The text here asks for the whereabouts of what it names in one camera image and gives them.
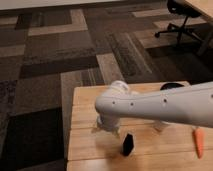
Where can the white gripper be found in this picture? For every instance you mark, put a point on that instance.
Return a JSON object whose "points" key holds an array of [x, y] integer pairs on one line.
{"points": [[109, 124]]}

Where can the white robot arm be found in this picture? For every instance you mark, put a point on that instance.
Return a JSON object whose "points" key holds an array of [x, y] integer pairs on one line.
{"points": [[192, 105]]}

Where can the black eraser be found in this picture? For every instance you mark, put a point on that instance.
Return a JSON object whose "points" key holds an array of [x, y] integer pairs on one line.
{"points": [[128, 145]]}

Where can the black round object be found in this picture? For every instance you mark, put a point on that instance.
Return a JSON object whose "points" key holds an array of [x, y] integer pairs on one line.
{"points": [[171, 85]]}

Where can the orange carrot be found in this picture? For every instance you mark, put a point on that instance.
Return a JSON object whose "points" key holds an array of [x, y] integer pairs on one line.
{"points": [[198, 135]]}

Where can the wooden desk top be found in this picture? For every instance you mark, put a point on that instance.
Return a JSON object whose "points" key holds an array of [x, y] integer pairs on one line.
{"points": [[205, 7]]}

